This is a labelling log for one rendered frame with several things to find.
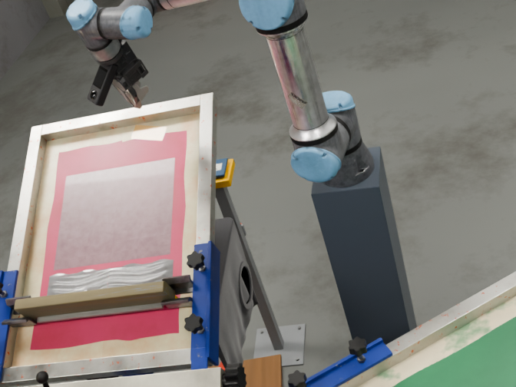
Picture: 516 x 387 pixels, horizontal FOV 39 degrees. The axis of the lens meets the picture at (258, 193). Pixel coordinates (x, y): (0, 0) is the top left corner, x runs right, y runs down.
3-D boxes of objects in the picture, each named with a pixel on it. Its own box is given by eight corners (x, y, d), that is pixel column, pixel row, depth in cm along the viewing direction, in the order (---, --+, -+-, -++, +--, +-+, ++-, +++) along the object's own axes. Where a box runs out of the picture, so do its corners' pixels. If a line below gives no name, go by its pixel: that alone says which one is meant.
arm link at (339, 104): (366, 125, 194) (357, 81, 186) (355, 157, 184) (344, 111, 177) (322, 127, 199) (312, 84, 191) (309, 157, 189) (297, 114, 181)
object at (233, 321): (238, 299, 258) (207, 223, 237) (262, 297, 256) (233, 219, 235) (221, 411, 222) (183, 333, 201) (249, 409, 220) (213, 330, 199)
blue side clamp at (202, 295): (202, 254, 191) (192, 243, 186) (219, 251, 190) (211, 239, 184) (199, 368, 176) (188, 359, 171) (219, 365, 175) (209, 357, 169)
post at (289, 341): (257, 329, 326) (189, 157, 270) (305, 324, 321) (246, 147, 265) (252, 370, 309) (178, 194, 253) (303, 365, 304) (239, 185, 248)
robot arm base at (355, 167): (375, 149, 202) (368, 119, 196) (373, 183, 190) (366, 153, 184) (321, 156, 206) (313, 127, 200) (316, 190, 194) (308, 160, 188)
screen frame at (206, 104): (38, 133, 227) (31, 127, 224) (217, 99, 214) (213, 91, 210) (-4, 388, 188) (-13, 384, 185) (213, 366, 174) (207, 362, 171)
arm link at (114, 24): (154, -8, 174) (114, -6, 178) (133, 14, 166) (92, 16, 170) (163, 22, 179) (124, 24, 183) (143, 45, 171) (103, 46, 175)
